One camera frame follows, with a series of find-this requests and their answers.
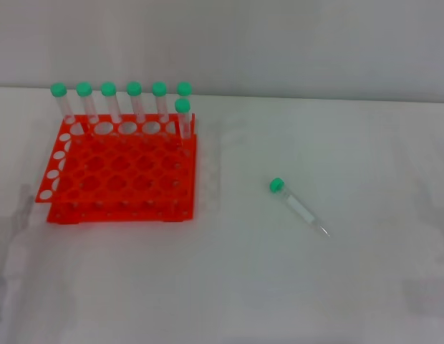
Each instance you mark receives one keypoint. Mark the green capped labelled test tube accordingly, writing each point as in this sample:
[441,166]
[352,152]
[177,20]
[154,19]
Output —
[276,185]

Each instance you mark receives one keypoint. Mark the green capped clear test tube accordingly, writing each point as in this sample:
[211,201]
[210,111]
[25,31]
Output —
[182,105]
[58,89]
[84,89]
[159,89]
[134,88]
[108,89]
[184,88]

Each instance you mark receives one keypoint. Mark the orange plastic test tube rack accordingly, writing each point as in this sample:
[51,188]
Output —
[118,172]

